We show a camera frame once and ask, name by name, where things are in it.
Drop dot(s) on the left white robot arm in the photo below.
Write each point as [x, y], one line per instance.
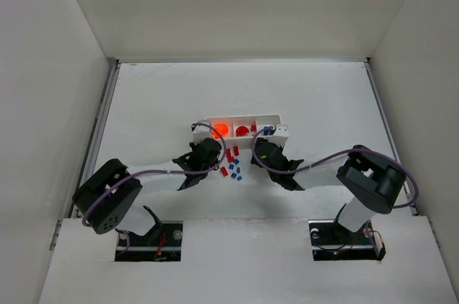
[108, 200]

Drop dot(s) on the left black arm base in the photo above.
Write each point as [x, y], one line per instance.
[161, 243]

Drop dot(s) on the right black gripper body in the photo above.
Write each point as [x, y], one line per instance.
[267, 153]

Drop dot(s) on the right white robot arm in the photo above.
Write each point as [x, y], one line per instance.
[374, 180]

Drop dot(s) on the blue arch lego piece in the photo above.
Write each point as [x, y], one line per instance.
[266, 130]

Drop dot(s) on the orange round lego piece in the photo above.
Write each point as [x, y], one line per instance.
[220, 129]

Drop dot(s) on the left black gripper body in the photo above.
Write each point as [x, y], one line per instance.
[209, 148]

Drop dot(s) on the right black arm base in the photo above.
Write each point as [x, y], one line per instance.
[332, 242]

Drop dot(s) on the white three-compartment tray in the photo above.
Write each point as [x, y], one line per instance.
[235, 121]

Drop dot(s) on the red round lego piece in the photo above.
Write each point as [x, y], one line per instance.
[242, 131]

